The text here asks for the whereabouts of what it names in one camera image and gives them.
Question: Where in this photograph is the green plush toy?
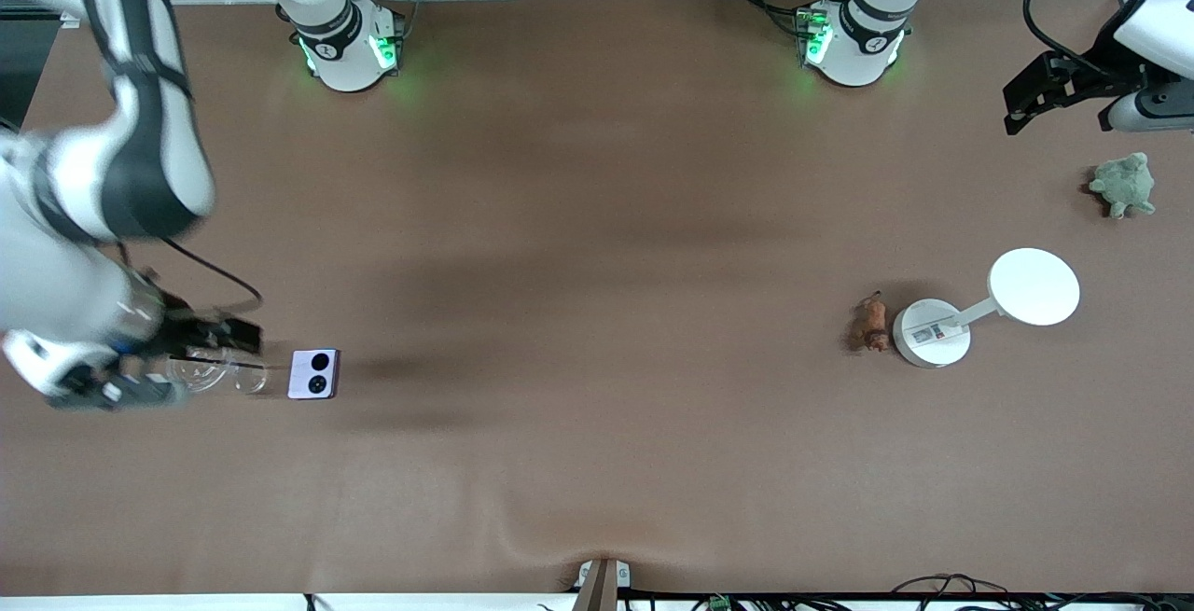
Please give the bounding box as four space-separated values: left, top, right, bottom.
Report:
1088 153 1158 219

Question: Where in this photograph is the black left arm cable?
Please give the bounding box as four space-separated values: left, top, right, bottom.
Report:
1022 0 1120 80

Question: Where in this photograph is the lilac flip phone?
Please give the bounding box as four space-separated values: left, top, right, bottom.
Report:
286 348 340 400

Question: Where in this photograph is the clear plastic cup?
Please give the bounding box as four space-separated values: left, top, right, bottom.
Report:
173 342 270 396

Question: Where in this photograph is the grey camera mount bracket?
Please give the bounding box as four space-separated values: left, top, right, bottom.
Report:
572 558 632 611

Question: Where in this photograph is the white round desk lamp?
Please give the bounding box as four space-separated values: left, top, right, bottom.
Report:
892 248 1082 369

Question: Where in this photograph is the brown lion statue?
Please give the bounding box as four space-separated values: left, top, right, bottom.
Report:
854 291 892 353

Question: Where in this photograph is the black cable bundle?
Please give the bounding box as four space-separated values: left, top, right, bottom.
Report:
891 574 1194 611

